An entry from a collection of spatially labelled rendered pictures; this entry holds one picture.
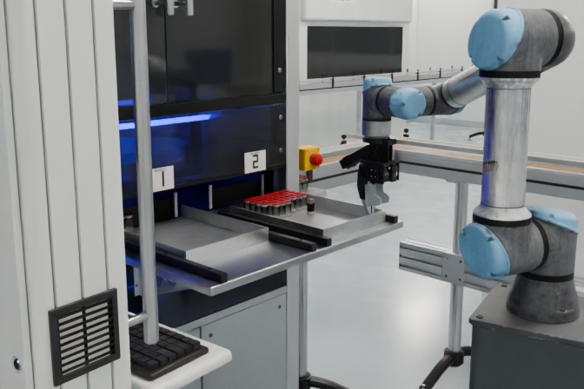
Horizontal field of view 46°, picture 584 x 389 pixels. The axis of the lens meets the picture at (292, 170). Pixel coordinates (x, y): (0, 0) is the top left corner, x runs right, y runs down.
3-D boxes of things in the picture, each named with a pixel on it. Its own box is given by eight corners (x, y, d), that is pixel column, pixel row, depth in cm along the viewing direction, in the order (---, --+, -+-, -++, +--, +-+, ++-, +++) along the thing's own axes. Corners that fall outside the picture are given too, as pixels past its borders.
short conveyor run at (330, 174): (278, 203, 226) (278, 155, 223) (245, 196, 236) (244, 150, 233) (397, 173, 276) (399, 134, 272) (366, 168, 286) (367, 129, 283)
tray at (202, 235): (101, 236, 177) (100, 223, 176) (182, 216, 195) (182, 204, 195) (186, 266, 154) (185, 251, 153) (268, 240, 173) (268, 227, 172)
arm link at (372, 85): (374, 78, 172) (355, 76, 179) (374, 122, 174) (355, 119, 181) (401, 77, 175) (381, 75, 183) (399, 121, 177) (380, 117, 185)
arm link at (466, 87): (593, -1, 140) (443, 82, 183) (554, -2, 135) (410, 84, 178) (608, 53, 138) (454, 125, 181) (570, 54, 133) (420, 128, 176)
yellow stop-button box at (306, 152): (288, 168, 223) (288, 146, 222) (303, 165, 229) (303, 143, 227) (306, 171, 218) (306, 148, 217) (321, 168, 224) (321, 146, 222)
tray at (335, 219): (230, 218, 194) (230, 206, 193) (294, 201, 212) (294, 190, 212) (322, 243, 171) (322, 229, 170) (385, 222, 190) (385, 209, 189)
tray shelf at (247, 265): (84, 247, 173) (83, 240, 173) (278, 199, 224) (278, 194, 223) (210, 296, 141) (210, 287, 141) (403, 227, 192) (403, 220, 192)
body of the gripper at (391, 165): (382, 187, 177) (383, 140, 174) (355, 182, 182) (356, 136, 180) (399, 182, 182) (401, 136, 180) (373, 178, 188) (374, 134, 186)
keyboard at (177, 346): (22, 322, 142) (21, 311, 142) (80, 302, 153) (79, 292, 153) (150, 382, 118) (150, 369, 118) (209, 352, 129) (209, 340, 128)
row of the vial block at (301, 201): (258, 219, 192) (258, 203, 191) (302, 207, 205) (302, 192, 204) (264, 220, 190) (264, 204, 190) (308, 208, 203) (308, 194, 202)
